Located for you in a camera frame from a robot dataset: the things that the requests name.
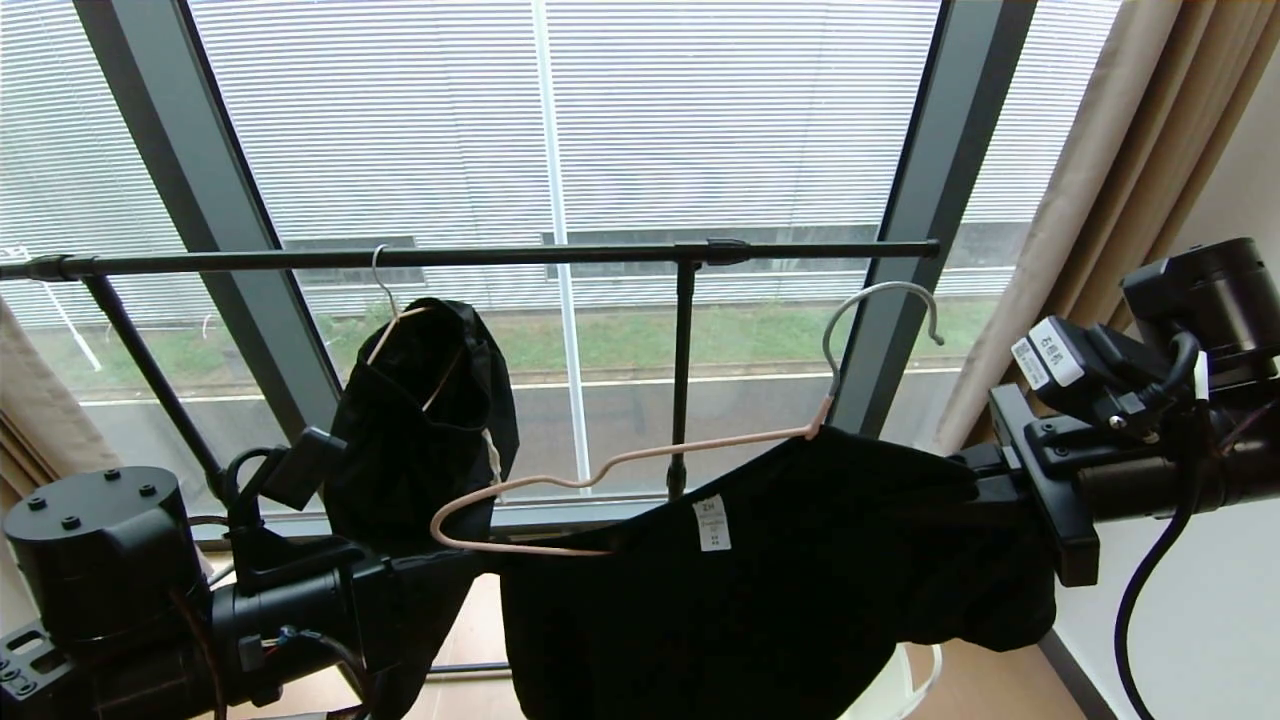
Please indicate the white laundry basket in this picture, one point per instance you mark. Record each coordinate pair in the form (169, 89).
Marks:
(900, 690)

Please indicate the black garment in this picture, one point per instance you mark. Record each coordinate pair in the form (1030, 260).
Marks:
(420, 450)

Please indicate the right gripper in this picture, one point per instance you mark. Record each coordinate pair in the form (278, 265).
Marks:
(1070, 470)

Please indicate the black t-shirt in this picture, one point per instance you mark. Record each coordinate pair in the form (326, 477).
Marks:
(800, 600)

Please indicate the black clothes rack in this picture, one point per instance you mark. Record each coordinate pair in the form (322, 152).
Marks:
(500, 256)

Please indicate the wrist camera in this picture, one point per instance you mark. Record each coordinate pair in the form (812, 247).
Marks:
(305, 465)
(1070, 365)

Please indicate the pink clothes hanger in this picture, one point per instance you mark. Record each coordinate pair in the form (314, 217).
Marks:
(384, 338)
(700, 444)

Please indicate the window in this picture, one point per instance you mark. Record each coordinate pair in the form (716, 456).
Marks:
(190, 150)

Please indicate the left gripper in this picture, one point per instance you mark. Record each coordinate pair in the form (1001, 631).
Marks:
(300, 625)

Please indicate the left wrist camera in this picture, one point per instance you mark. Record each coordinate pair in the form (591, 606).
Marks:
(305, 465)

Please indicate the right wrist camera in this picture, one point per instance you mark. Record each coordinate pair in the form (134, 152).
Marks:
(1070, 365)

